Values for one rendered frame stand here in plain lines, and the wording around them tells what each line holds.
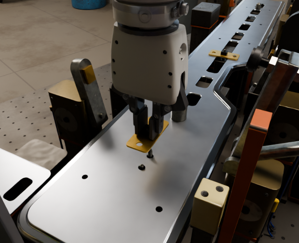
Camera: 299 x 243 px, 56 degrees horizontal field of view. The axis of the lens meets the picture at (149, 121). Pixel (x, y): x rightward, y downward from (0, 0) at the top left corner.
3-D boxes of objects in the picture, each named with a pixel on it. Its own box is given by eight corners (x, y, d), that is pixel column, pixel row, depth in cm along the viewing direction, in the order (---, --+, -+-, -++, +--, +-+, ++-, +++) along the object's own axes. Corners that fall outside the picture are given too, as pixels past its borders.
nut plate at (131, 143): (149, 116, 49) (149, 111, 48) (169, 123, 47) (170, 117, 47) (124, 145, 43) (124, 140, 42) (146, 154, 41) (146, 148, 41)
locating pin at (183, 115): (173, 117, 60) (175, 90, 56) (187, 121, 58) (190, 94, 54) (167, 125, 57) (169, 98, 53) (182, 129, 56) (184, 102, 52)
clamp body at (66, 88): (79, 181, 83) (56, 74, 62) (113, 195, 79) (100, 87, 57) (64, 197, 78) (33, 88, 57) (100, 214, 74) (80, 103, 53)
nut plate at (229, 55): (207, 54, 81) (208, 50, 80) (211, 50, 84) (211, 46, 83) (237, 60, 78) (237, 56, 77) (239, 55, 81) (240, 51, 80)
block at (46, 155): (53, 216, 73) (24, 132, 56) (90, 235, 69) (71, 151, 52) (32, 239, 68) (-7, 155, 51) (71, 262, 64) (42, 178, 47)
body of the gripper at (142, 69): (198, 11, 35) (190, 90, 41) (127, 1, 38) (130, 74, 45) (175, 30, 29) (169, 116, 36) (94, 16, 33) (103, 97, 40)
